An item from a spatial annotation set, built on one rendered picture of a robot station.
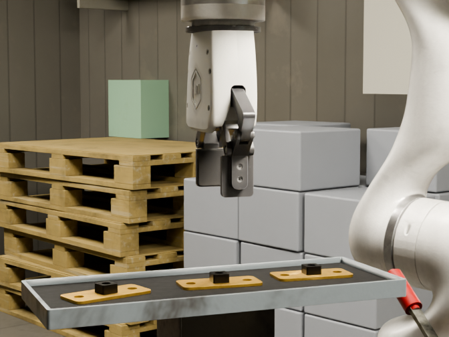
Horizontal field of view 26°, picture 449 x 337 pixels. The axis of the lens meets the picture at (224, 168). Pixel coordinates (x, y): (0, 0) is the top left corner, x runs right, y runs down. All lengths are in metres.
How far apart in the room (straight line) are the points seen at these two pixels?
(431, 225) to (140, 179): 3.56
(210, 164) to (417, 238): 0.35
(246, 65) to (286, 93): 4.43
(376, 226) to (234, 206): 3.11
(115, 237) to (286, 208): 1.06
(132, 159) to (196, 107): 3.75
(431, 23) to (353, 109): 3.73
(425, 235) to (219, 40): 0.45
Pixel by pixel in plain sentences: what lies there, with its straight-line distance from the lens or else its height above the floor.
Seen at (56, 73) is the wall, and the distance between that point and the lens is 6.90.
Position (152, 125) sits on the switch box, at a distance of 6.08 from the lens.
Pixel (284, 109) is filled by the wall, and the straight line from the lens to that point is 5.37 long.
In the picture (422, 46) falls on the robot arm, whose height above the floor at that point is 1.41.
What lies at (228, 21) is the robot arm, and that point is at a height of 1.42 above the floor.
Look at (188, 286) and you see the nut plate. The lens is 0.98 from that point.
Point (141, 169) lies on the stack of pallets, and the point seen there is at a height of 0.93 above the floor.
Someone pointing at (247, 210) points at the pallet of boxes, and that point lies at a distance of 4.31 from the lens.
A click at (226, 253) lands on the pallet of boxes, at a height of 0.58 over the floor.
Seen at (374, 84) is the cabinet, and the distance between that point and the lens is 4.44.
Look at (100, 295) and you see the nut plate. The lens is 0.94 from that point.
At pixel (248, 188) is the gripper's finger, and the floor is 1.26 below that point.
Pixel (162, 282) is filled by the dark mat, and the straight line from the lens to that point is 1.01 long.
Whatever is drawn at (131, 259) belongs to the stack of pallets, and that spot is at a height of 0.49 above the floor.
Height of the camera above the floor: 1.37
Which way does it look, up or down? 5 degrees down
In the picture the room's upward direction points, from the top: straight up
